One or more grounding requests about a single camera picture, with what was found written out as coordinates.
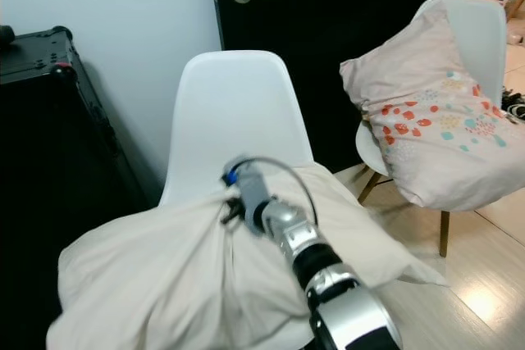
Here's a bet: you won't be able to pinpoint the white plastic shell chair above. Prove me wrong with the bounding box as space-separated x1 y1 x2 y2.
157 50 314 207
355 0 508 258

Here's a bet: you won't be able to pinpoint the plain beige pillow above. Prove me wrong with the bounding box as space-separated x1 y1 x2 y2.
47 161 448 350

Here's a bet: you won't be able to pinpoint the beige pillow with colourful print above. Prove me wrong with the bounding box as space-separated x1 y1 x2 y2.
339 7 525 211

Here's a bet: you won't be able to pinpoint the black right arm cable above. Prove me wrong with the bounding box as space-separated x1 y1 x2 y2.
238 156 321 228

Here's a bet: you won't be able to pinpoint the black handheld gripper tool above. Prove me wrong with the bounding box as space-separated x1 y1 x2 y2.
500 90 525 121

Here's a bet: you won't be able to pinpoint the black door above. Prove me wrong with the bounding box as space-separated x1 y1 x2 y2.
208 0 468 175

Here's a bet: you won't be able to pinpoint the black flight case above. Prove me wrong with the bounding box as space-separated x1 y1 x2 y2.
0 25 161 350

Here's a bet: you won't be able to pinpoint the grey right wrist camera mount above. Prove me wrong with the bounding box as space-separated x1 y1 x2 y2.
226 157 270 228

